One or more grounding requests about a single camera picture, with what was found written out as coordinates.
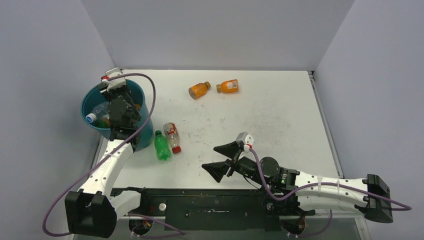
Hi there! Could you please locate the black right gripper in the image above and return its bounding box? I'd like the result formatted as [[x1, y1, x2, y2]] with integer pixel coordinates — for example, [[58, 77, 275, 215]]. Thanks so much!
[[202, 140, 268, 187]]

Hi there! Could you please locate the clear bottle blue cap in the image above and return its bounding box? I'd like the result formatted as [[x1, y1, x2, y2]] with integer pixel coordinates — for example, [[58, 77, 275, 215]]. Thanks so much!
[[85, 101, 110, 124]]

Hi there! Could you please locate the large orange label bottle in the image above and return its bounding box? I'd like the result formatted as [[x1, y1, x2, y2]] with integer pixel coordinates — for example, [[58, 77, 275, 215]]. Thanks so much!
[[96, 104, 143, 129]]

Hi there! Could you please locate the red cap small bottle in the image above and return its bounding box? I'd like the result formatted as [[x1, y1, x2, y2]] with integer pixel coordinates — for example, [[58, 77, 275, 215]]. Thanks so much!
[[163, 122, 182, 155]]

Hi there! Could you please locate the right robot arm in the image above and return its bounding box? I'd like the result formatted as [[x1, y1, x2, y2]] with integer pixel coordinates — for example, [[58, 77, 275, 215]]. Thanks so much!
[[201, 141, 393, 224]]

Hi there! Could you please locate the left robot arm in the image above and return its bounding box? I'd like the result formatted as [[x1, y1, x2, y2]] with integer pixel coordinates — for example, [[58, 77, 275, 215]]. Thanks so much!
[[64, 83, 149, 239]]

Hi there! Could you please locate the teal plastic bin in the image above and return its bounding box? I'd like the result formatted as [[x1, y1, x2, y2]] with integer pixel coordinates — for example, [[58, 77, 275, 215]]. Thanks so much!
[[80, 79, 154, 151]]

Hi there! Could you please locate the green plastic bottle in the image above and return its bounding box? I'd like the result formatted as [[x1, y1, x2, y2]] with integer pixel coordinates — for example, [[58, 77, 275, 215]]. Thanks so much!
[[154, 130, 171, 161]]

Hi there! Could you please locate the orange bottle with barcode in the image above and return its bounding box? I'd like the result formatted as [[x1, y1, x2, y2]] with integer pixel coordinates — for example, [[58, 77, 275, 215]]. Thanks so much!
[[216, 79, 239, 94]]

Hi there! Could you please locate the small orange juice bottle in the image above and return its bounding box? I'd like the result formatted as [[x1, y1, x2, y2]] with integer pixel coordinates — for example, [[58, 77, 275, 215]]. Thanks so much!
[[188, 81, 211, 100]]

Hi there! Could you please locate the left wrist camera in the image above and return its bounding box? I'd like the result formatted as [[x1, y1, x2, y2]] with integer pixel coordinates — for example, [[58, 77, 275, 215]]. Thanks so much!
[[100, 67, 127, 92]]

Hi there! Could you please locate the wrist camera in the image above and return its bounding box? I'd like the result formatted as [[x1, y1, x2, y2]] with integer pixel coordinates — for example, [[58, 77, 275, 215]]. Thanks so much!
[[100, 67, 127, 92], [235, 132, 255, 152]]

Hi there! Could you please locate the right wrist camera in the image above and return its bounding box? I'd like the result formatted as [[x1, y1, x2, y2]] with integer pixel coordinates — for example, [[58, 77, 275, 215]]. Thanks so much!
[[235, 132, 255, 152]]

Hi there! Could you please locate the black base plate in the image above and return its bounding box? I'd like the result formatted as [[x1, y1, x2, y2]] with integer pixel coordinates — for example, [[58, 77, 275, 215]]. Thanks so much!
[[109, 187, 335, 232]]

